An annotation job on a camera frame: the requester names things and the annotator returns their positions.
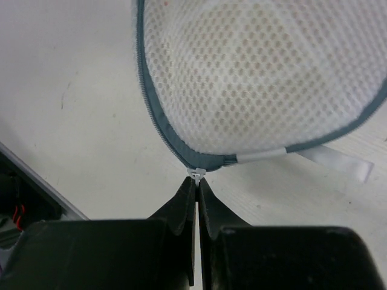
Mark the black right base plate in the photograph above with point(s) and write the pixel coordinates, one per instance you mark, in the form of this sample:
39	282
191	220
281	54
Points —
23	203

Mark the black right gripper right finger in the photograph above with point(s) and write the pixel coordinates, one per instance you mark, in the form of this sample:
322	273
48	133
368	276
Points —
237	255

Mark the white mesh laundry bag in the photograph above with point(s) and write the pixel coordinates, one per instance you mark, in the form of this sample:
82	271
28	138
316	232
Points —
233	82

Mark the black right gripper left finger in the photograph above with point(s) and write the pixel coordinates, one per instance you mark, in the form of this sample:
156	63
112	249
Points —
153	253

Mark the aluminium frame rail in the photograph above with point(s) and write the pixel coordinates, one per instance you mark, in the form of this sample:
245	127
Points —
39	184

